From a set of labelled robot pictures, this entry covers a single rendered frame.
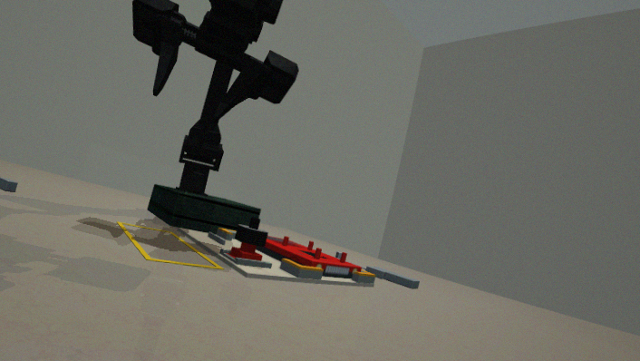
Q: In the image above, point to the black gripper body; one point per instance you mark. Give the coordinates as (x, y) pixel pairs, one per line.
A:
(217, 38)

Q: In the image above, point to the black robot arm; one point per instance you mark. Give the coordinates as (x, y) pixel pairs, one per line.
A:
(203, 142)

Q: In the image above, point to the black and grey wheel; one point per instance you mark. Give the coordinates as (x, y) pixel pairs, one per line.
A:
(257, 237)

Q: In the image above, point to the yellow rectangular outline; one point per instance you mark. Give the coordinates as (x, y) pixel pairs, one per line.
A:
(145, 255)

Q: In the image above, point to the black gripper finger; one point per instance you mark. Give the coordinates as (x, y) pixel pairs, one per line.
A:
(249, 84)
(165, 44)

